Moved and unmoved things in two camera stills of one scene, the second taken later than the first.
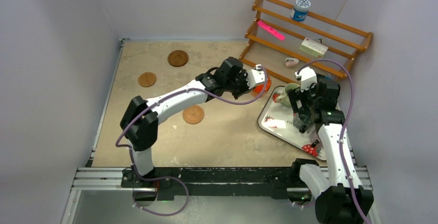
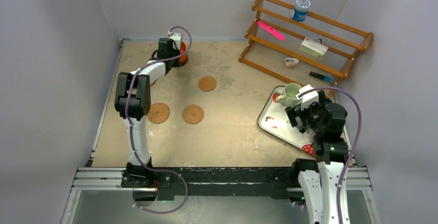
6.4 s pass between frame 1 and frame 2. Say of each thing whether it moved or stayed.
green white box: stayed
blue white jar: stayed
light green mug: stayed
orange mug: moved
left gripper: moved
